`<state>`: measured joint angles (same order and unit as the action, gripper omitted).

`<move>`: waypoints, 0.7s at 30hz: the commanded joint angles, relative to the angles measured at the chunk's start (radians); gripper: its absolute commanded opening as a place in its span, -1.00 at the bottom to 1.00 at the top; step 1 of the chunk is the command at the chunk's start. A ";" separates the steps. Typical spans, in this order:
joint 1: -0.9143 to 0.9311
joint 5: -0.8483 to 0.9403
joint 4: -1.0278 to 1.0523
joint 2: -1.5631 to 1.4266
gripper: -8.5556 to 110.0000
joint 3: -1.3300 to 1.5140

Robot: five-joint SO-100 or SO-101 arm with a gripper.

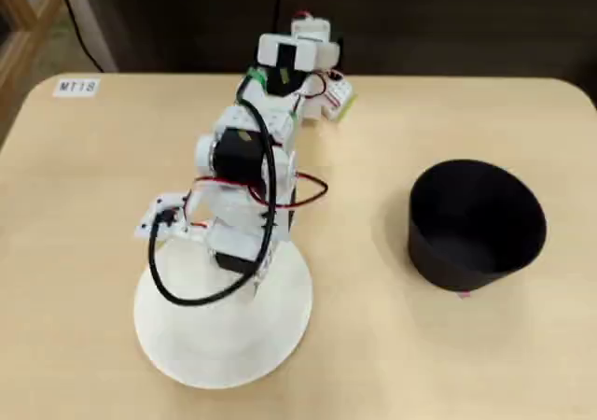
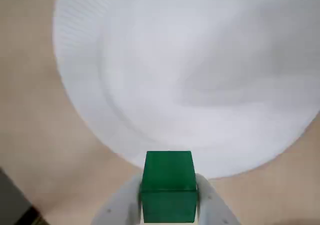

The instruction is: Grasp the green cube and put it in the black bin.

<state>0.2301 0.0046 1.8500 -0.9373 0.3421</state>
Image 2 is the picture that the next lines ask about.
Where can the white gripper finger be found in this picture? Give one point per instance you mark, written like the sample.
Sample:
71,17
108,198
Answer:
212,207
122,205

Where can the green cube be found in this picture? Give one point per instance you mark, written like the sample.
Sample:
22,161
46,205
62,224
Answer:
167,182

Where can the white paper plate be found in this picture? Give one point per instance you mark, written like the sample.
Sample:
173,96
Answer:
175,60

